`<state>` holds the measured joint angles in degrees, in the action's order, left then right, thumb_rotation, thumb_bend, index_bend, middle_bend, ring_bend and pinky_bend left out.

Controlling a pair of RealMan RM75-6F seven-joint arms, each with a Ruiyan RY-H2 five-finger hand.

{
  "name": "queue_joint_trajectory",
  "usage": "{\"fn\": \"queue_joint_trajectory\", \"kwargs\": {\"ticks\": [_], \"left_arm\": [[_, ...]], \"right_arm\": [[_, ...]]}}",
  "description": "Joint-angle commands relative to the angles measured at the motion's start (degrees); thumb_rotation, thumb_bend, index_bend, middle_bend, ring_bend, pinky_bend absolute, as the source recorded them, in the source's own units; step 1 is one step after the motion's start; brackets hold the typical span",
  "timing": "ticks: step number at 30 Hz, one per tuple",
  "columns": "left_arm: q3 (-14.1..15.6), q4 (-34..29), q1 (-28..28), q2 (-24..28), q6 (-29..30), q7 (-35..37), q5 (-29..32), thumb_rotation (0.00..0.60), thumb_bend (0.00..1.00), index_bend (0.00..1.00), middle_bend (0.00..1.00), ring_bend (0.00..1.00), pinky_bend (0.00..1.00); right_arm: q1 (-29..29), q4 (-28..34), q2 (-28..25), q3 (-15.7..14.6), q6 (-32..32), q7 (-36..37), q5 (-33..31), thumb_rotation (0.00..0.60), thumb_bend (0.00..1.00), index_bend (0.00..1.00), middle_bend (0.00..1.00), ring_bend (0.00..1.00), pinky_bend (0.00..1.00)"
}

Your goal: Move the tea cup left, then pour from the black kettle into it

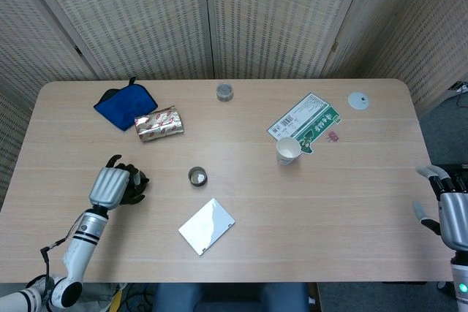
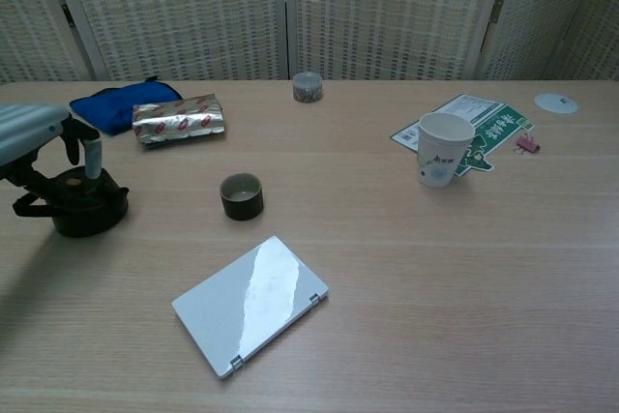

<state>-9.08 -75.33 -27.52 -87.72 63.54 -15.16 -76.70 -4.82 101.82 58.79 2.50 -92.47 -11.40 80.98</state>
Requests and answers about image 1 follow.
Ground white round disc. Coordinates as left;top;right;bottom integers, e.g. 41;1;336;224
347;91;371;110

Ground small patterned round jar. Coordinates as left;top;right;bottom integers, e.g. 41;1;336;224
215;83;234;102

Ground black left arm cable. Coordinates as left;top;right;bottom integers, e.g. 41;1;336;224
39;213;88;291

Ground silver foil packet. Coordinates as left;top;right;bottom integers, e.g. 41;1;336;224
134;105;185;144

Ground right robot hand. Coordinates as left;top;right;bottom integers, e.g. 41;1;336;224
412;164;468;253

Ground silver folding mirror case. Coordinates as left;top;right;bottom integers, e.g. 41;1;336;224
178;197;236;256

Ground blue padded seat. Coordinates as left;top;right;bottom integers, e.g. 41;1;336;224
151;282;317;312

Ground olive green cloth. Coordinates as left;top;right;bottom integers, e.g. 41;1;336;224
25;277;124;312

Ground tangled floor cables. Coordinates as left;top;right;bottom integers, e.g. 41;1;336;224
446;80;468;108

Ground green white flat package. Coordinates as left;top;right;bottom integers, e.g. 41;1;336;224
266;92;343;156

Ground black teapot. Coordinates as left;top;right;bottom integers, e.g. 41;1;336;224
120;165;150;207

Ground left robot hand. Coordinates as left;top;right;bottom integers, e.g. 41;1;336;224
88;154;143;211

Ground blue cloth pouch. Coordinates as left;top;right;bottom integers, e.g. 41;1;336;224
93;77;158;132

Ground woven folding screen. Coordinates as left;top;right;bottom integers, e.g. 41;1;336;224
0;0;468;214

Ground white paper cup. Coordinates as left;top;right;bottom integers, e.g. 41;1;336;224
276;137;303;166

